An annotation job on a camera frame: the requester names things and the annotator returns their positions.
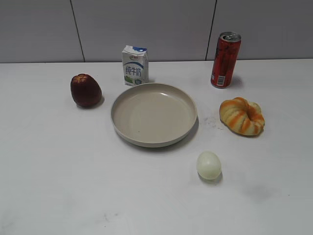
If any dark red apple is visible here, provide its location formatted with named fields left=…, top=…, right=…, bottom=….
left=70, top=73, right=102, bottom=107

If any orange striped bread ring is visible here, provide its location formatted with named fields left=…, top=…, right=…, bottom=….
left=219, top=96, right=266, bottom=137

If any white milk carton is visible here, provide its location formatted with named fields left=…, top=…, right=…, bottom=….
left=122, top=45, right=149, bottom=86

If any beige round plate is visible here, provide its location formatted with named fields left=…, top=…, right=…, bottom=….
left=111, top=83, right=198, bottom=148

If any red soda can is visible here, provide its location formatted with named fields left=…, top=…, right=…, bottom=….
left=211, top=31, right=241, bottom=88

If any white egg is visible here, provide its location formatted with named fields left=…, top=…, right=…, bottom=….
left=196, top=151, right=222, bottom=180

